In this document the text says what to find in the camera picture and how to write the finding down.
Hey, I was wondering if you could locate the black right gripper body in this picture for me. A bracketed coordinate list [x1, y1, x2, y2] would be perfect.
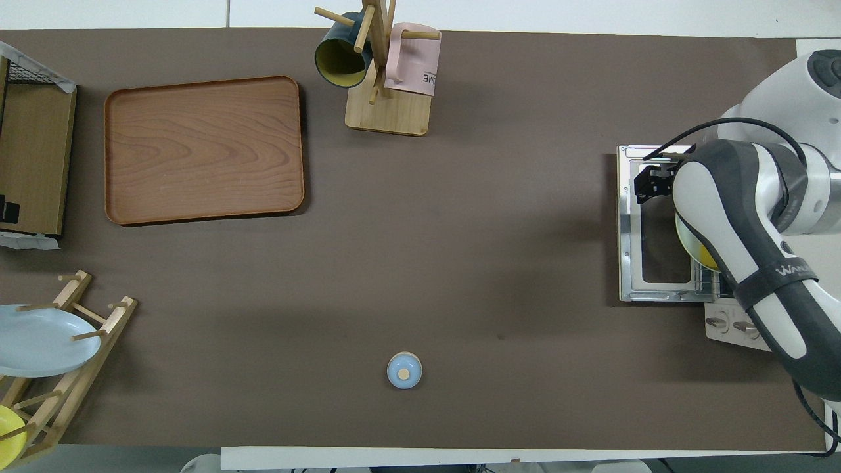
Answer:
[648, 162, 681, 199]

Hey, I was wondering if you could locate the light green plate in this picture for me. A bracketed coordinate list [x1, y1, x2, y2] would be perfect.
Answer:
[675, 213, 721, 272]

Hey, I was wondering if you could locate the oven glass door with handle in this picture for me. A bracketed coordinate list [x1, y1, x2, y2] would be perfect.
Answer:
[616, 144, 709, 304]

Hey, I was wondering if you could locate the white toaster oven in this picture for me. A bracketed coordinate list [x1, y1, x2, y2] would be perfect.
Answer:
[687, 148, 776, 353]

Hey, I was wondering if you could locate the brown table mat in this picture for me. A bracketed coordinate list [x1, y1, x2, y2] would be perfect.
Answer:
[0, 28, 827, 453]

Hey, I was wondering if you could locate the pink mug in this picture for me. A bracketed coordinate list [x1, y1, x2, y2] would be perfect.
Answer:
[384, 22, 442, 97]

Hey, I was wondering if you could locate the wooden mug tree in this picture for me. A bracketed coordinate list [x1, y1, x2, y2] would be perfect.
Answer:
[314, 0, 441, 137]

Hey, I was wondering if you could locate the blue jar with wooden knob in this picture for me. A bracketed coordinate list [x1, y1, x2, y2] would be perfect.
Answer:
[386, 351, 424, 390]

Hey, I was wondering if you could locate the dark green mug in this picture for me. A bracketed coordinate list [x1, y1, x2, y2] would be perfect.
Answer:
[314, 12, 375, 89]

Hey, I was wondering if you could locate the wooden serving tray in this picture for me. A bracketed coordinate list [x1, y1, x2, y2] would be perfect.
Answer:
[104, 75, 306, 227]

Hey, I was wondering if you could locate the white round object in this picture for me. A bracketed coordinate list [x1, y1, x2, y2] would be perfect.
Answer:
[180, 453, 222, 473]

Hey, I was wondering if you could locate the wooden dish rack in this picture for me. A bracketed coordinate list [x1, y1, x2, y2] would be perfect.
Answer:
[0, 269, 139, 468]

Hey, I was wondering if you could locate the wooden shelf cabinet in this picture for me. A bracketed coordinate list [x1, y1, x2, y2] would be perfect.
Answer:
[0, 56, 78, 237]

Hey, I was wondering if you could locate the white tape piece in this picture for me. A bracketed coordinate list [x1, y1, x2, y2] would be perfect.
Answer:
[0, 232, 61, 251]

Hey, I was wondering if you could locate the light blue plate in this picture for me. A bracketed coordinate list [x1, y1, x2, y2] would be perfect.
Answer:
[0, 304, 102, 378]

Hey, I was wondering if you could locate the yellow plate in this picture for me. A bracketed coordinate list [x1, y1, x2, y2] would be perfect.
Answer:
[0, 405, 29, 464]

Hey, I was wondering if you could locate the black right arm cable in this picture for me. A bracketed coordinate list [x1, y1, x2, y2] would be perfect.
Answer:
[642, 116, 808, 166]

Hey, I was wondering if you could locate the metal oven wire rack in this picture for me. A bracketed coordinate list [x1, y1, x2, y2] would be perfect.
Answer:
[690, 258, 740, 303]

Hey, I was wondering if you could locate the black oven power cable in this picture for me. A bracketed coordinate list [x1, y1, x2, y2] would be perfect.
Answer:
[815, 401, 841, 458]

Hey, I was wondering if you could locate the black wire basket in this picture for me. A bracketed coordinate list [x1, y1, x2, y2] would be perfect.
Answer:
[0, 41, 77, 91]

